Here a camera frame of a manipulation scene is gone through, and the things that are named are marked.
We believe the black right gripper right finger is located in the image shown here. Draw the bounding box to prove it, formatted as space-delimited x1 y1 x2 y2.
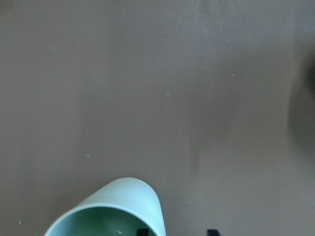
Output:
207 229 218 236

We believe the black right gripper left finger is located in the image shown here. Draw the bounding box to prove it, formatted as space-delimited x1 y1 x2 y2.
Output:
137 229 149 236

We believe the green cup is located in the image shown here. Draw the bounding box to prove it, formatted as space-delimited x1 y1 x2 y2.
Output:
45 177 166 236

